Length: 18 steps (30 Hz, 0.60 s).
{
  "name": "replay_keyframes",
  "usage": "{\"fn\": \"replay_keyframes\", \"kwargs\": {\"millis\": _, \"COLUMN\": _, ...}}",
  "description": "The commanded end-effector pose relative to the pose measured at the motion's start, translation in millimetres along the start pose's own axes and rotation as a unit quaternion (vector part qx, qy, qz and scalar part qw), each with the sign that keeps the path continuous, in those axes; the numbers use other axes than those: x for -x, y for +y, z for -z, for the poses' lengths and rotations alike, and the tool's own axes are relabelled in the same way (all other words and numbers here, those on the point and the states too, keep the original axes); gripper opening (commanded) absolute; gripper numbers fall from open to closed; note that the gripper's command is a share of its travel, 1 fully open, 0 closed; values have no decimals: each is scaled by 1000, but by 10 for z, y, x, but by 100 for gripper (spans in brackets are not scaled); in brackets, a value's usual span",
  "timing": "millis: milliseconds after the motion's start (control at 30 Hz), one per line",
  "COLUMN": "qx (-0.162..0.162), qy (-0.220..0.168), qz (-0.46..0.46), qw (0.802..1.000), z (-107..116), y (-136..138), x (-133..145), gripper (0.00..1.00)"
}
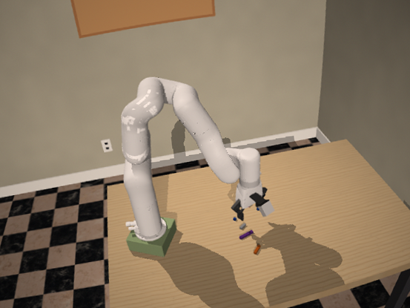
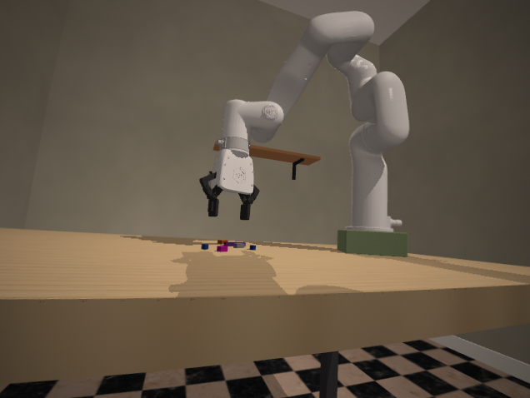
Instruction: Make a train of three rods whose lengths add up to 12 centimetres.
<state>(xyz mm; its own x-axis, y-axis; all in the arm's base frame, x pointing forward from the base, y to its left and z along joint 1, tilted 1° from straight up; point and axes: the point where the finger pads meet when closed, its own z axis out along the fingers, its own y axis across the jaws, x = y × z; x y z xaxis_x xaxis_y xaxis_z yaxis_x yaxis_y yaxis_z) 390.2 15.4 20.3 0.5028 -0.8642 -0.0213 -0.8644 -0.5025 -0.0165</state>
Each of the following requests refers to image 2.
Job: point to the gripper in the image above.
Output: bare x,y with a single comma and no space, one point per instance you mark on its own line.
232,171

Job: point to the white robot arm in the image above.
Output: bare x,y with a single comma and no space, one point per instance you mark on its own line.
388,128

